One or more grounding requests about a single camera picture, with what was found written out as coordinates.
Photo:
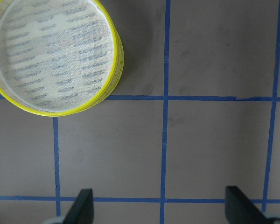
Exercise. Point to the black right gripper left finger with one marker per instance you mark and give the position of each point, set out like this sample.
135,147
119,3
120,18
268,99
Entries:
82,210

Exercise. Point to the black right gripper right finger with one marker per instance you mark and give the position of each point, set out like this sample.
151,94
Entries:
239,209

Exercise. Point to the yellow steamer layer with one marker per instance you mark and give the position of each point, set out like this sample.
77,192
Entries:
58,57

